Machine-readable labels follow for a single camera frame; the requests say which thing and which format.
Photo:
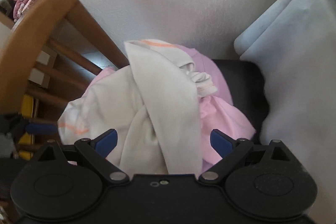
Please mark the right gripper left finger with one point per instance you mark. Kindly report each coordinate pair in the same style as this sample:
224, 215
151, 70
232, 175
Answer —
95, 151

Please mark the cream sweater orange stitching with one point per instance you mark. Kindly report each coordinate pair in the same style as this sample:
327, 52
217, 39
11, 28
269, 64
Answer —
153, 104

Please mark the pink garment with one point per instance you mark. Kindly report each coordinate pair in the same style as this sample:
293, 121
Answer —
217, 111

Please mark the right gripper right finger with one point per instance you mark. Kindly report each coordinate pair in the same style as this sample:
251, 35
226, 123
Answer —
232, 153

